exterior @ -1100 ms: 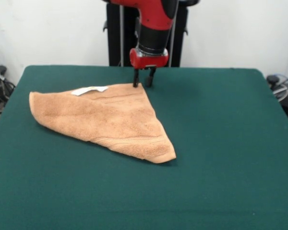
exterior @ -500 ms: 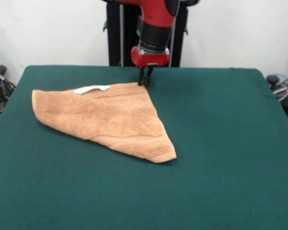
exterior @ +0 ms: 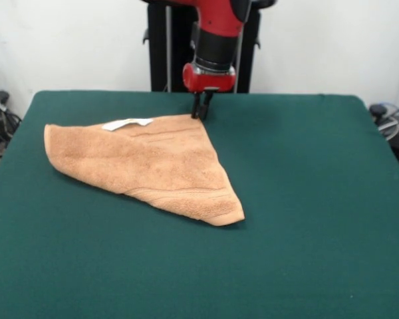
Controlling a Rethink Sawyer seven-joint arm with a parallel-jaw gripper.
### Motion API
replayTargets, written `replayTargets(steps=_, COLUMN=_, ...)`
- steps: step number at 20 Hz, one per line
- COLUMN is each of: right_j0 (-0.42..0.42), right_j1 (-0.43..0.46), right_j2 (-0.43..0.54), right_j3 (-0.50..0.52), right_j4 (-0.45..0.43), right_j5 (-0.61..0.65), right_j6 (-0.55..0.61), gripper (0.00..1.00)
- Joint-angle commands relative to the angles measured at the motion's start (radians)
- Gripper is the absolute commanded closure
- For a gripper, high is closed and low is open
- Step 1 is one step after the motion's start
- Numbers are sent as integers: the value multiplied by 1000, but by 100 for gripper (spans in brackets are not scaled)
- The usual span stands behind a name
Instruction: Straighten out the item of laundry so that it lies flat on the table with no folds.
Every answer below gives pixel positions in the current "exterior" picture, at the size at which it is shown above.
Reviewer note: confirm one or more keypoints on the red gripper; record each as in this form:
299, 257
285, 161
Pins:
207, 81

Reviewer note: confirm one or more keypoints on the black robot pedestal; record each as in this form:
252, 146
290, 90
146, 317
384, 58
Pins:
159, 46

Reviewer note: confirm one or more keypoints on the dark green table cloth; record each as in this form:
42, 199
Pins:
286, 232

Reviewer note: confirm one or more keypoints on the tan terry towel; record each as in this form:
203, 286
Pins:
146, 166

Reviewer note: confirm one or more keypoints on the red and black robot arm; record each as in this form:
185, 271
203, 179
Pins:
219, 30

